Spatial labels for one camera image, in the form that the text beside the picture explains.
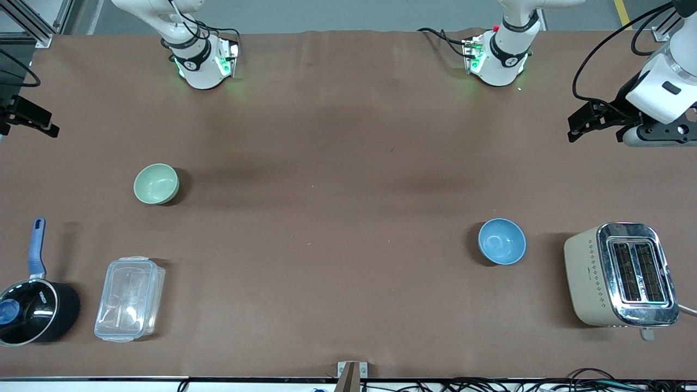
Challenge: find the green bowl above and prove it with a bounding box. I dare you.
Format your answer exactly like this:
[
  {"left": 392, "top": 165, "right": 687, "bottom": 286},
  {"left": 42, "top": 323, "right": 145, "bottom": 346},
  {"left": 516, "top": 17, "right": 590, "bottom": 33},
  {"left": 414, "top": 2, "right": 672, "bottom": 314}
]
[{"left": 133, "top": 163, "right": 180, "bottom": 206}]

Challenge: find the blue bowl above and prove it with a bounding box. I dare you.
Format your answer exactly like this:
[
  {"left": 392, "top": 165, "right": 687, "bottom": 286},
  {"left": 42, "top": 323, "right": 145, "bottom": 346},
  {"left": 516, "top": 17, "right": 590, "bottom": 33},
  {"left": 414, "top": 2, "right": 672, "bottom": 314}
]
[{"left": 478, "top": 218, "right": 527, "bottom": 266}]

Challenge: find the beige chrome toaster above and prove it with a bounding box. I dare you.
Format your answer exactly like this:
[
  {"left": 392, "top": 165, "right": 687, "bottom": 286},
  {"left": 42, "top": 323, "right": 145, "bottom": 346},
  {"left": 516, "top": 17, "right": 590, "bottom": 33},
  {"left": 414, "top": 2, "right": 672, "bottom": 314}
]
[{"left": 564, "top": 222, "right": 681, "bottom": 342}]

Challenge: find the glass lid with blue knob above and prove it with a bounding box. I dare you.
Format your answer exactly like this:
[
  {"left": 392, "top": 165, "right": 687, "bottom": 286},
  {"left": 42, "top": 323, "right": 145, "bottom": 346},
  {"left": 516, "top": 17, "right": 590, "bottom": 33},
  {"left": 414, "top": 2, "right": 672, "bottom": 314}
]
[{"left": 0, "top": 279, "right": 58, "bottom": 345}]

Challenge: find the clear plastic food container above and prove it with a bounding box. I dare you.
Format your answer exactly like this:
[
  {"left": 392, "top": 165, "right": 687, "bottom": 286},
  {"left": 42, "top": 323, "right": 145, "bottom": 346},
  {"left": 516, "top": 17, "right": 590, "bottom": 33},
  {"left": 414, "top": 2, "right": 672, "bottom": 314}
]
[{"left": 94, "top": 256, "right": 166, "bottom": 344}]

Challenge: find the brown table cover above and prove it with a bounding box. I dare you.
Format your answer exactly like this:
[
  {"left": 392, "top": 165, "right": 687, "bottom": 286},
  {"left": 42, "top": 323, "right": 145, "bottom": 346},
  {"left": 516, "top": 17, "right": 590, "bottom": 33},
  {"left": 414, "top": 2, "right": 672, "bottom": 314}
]
[{"left": 0, "top": 28, "right": 697, "bottom": 380}]

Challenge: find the aluminium frame profile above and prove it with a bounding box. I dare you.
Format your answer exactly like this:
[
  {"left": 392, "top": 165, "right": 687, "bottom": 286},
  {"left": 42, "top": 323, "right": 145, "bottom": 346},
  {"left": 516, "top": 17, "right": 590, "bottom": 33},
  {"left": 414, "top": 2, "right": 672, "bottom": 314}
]
[{"left": 0, "top": 0, "right": 74, "bottom": 48}]

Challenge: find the black left base cable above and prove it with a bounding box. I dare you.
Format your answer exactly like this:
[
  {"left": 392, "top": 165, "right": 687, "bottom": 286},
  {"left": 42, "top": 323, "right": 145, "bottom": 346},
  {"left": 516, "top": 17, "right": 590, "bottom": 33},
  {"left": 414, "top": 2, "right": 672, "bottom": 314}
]
[{"left": 418, "top": 27, "right": 470, "bottom": 58}]

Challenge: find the black base cable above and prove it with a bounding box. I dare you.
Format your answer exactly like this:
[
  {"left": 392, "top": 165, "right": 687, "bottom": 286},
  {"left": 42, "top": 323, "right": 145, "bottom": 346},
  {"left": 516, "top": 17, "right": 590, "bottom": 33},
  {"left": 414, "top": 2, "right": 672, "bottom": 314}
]
[
  {"left": 418, "top": 27, "right": 470, "bottom": 58},
  {"left": 166, "top": 0, "right": 241, "bottom": 52}
]

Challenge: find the black pot with blue handle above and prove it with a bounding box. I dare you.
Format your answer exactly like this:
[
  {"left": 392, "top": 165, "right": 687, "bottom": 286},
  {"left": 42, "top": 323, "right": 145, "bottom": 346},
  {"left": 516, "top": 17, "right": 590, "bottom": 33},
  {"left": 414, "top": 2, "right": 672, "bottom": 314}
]
[{"left": 0, "top": 218, "right": 82, "bottom": 347}]

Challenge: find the black right base cable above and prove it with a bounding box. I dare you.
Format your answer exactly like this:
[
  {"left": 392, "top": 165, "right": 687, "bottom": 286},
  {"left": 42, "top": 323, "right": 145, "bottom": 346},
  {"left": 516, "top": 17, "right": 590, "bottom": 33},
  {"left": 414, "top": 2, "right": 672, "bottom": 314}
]
[{"left": 166, "top": 0, "right": 241, "bottom": 52}]

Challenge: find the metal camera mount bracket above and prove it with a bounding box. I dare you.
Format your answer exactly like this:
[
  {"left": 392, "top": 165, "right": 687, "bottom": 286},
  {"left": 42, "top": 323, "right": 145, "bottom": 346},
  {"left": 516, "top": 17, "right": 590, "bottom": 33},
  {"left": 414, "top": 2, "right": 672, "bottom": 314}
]
[{"left": 337, "top": 361, "right": 369, "bottom": 392}]

